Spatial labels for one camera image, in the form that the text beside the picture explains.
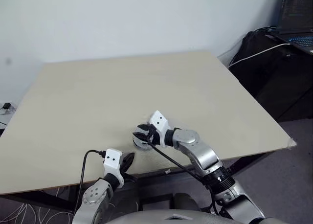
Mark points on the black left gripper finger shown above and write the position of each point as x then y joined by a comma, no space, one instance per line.
127,157
129,163

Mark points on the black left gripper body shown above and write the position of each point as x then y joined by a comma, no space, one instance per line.
123,167

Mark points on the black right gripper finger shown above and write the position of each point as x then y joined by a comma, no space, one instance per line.
141,137
143,127

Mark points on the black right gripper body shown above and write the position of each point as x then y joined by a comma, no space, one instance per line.
154,136

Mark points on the finned motor cover circuit board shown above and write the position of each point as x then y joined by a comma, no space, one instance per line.
137,132

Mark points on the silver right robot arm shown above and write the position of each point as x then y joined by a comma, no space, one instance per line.
203,155

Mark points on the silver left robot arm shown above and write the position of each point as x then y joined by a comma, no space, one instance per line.
94,194

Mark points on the small white table edge clip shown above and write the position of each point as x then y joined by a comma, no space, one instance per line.
167,172

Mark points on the grey robot torso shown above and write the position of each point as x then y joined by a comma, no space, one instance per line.
151,217

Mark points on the white power strip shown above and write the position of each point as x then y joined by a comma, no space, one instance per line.
12,109

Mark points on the black bag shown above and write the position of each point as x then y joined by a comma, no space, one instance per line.
269,77

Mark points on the black power adapter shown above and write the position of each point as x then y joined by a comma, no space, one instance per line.
6,105

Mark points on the clear tape table corner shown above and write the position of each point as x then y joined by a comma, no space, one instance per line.
292,143

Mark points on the black laptop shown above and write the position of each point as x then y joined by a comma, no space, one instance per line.
297,11

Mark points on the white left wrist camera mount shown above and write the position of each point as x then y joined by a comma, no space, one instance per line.
112,160

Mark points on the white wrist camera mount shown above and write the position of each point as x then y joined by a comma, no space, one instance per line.
159,120
112,160

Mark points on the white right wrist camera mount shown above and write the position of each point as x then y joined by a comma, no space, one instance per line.
159,120

